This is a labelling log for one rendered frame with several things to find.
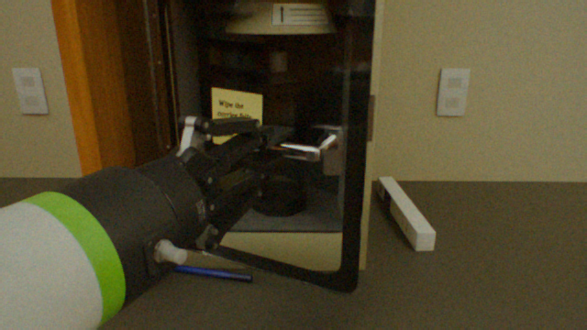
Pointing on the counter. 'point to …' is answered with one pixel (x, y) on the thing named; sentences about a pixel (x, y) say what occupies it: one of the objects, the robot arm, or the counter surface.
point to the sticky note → (235, 107)
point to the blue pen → (214, 273)
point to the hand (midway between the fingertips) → (270, 147)
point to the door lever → (328, 144)
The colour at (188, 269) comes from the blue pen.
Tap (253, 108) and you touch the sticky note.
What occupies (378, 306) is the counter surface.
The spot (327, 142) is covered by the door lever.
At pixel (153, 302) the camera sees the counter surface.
